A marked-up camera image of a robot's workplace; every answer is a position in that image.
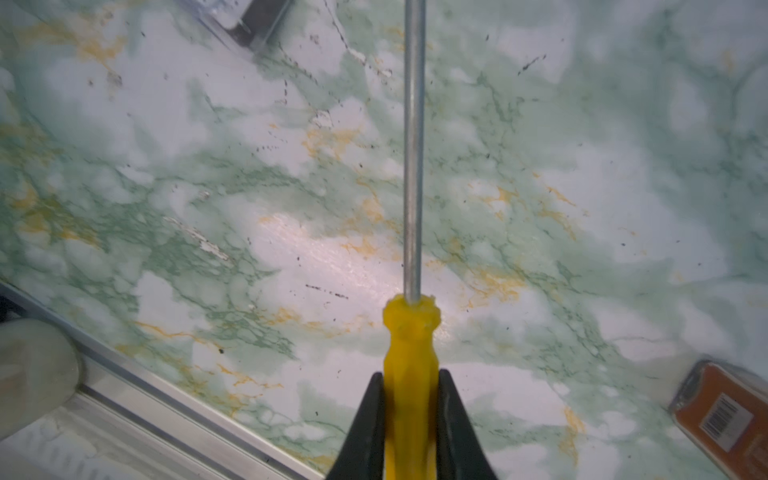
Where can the aluminium frame rail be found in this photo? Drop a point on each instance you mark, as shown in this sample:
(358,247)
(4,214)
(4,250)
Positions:
(173,432)

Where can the yellow handled screwdriver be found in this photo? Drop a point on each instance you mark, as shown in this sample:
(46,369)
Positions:
(410,365)

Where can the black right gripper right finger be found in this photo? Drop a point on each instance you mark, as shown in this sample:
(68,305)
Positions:
(459,454)

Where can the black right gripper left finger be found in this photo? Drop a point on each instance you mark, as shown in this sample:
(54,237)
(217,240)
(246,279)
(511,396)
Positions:
(362,455)

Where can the clear plastic packaged item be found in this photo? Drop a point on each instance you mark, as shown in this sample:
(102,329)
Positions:
(241,25)

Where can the orange packaged box with barcode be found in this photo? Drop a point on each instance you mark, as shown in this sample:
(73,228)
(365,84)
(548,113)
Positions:
(722,409)

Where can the white rounded object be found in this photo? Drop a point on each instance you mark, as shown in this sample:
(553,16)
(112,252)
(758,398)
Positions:
(40,370)

